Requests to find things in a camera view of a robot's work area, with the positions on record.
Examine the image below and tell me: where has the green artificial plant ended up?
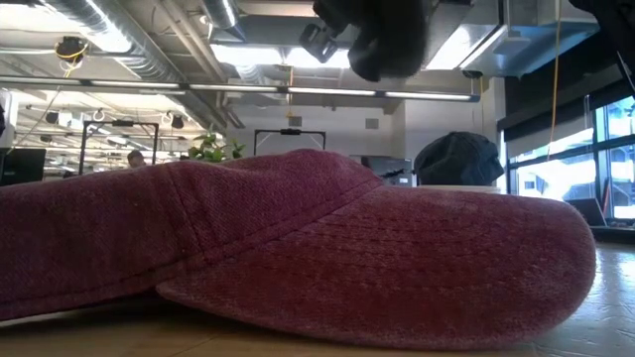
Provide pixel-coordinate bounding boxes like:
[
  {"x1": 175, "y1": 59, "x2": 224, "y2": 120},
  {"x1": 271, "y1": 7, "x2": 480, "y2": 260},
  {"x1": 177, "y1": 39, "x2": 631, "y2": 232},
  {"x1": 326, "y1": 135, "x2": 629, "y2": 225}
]
[{"x1": 187, "y1": 123, "x2": 247, "y2": 164}]

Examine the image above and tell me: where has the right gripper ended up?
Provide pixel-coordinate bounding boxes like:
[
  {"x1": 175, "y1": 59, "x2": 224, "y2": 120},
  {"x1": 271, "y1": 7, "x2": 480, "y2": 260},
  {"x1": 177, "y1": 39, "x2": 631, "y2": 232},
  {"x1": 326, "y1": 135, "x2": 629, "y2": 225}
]
[{"x1": 299, "y1": 0, "x2": 433, "y2": 83}]

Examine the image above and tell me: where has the navy blue baseball cap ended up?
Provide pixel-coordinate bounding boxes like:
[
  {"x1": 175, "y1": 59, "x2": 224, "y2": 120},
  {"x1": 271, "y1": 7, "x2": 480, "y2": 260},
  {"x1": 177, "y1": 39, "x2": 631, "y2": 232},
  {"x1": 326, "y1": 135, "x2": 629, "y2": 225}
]
[{"x1": 414, "y1": 131, "x2": 505, "y2": 187}]

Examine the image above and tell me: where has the yellow hanging cable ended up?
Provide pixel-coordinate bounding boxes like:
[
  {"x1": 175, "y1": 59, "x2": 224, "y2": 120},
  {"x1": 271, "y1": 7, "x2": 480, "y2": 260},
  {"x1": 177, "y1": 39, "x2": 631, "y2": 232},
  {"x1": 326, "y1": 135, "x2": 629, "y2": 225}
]
[{"x1": 547, "y1": 0, "x2": 563, "y2": 163}]

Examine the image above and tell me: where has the black monitor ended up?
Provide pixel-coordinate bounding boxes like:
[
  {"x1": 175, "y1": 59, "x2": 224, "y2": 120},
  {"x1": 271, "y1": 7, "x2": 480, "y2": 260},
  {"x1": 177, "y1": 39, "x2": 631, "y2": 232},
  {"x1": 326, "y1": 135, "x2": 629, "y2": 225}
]
[{"x1": 0, "y1": 147, "x2": 48, "y2": 187}]

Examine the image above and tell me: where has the maroon baseball cap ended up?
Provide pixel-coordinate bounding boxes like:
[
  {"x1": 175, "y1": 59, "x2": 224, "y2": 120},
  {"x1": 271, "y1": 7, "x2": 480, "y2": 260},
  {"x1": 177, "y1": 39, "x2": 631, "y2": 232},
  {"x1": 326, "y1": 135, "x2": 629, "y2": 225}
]
[{"x1": 0, "y1": 148, "x2": 597, "y2": 351}]

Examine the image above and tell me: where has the yellow cable coil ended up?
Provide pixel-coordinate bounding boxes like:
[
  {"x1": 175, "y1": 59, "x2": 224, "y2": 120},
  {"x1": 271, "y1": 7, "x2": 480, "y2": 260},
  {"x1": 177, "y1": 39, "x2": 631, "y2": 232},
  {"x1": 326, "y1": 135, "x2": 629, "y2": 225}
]
[{"x1": 53, "y1": 35, "x2": 91, "y2": 64}]

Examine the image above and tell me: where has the long ceiling light strip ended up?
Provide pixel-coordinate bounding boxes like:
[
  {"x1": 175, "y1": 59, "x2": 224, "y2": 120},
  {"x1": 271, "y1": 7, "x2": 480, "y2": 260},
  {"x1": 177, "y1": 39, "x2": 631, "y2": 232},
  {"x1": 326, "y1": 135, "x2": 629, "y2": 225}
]
[{"x1": 0, "y1": 74, "x2": 481, "y2": 103}]

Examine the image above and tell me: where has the silver ventilation duct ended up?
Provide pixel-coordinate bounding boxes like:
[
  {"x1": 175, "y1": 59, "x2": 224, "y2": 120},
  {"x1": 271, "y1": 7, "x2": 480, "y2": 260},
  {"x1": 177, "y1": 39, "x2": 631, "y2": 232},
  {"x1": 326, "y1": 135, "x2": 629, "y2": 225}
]
[{"x1": 44, "y1": 0, "x2": 234, "y2": 131}]

